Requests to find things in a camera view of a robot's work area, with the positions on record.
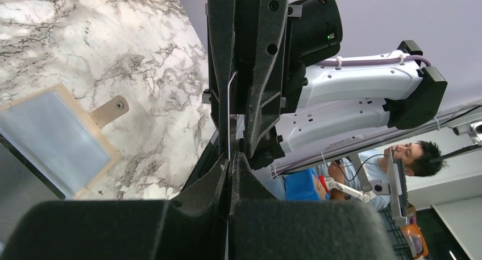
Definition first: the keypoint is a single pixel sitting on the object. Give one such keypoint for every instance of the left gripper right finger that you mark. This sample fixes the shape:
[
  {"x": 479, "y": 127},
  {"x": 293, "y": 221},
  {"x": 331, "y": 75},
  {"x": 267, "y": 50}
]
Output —
[{"x": 263, "y": 227}]

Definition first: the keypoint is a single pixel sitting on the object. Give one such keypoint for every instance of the person in background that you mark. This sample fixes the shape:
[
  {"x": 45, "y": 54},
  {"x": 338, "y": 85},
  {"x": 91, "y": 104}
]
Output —
[{"x": 415, "y": 156}]

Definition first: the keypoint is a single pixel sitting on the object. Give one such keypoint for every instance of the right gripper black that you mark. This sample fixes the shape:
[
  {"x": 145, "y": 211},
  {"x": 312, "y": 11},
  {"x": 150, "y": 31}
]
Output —
[{"x": 250, "y": 37}]

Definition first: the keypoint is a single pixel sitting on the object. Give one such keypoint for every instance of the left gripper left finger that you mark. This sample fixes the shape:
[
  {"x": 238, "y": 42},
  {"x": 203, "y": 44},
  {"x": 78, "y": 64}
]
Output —
[{"x": 190, "y": 226}]

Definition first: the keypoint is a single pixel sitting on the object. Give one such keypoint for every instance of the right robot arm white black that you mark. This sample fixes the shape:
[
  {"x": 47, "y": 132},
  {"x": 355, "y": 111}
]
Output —
[{"x": 398, "y": 89}]

